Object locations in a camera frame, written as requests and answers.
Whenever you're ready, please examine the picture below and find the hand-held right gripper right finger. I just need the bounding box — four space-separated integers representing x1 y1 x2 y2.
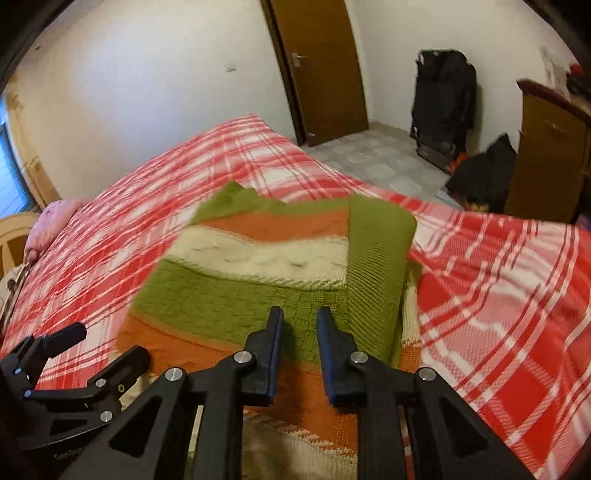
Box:
316 306 536 480

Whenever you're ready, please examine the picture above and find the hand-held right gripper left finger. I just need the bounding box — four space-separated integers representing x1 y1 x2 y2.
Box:
60 306 284 480

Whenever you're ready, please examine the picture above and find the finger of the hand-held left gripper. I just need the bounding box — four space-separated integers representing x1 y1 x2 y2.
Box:
0 322 88 389
22 345 154 452

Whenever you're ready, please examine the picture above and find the green orange cream knit sweater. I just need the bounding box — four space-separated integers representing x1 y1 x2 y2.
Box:
115 181 423 480

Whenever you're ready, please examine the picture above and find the red clothes pile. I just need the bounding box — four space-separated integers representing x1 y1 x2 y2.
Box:
568 62 591 95

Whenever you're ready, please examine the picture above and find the wooden headboard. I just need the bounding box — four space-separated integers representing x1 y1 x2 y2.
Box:
0 215 44 278

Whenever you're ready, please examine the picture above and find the pink pillow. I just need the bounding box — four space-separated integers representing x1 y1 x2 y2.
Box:
25 198 86 261

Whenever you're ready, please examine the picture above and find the red white plaid blanket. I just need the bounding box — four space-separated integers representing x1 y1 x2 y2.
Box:
0 114 591 480

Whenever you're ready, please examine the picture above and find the black bag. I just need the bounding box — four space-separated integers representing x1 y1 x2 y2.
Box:
445 134 518 213

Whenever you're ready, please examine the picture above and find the black suitcase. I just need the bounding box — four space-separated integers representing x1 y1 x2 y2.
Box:
410 48 477 174

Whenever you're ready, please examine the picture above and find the brown wooden door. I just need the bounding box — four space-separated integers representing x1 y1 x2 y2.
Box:
261 0 370 147

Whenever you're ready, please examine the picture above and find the brown wooden cabinet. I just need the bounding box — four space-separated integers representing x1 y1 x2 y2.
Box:
503 78 591 224

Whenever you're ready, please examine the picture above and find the wooden window frame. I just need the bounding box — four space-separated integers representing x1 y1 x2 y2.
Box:
0 90 62 214

